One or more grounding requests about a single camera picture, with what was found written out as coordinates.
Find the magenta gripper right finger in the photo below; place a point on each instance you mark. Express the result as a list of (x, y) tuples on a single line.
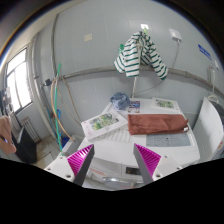
[(147, 161)]

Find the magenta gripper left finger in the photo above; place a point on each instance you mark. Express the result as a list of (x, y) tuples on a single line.
[(80, 162)]

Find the brown towel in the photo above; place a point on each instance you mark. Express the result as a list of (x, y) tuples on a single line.
[(157, 124)]

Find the person's left hand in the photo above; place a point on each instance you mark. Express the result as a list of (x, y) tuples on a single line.
[(5, 136)]

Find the white washing machine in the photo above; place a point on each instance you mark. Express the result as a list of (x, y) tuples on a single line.
[(124, 149)]

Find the large white picture booklet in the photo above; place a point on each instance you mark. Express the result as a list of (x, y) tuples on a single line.
[(103, 124)]

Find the dark bin under window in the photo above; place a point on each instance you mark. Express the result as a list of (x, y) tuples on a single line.
[(26, 148)]

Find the small colourful card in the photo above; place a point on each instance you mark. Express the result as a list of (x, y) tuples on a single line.
[(134, 107)]

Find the white leaflet with green picture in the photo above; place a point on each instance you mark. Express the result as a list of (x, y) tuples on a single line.
[(166, 104)]

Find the white radiator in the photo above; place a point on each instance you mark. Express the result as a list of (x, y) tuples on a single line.
[(30, 130)]

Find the white appliance at right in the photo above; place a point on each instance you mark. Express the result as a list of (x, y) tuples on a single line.
[(209, 131)]

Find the blue crumpled cloth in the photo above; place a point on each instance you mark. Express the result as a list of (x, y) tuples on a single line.
[(120, 101)]

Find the green white striped shirt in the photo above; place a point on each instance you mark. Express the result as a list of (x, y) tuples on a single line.
[(140, 50)]

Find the grey horizontal wall pipe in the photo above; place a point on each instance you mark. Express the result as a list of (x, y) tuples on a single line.
[(144, 68)]

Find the window with white frame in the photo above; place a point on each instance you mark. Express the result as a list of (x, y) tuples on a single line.
[(17, 80)]

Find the blue wall sign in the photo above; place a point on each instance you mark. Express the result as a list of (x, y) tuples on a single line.
[(204, 51)]

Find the white wall socket box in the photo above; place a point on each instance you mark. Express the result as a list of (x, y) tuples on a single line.
[(175, 35)]

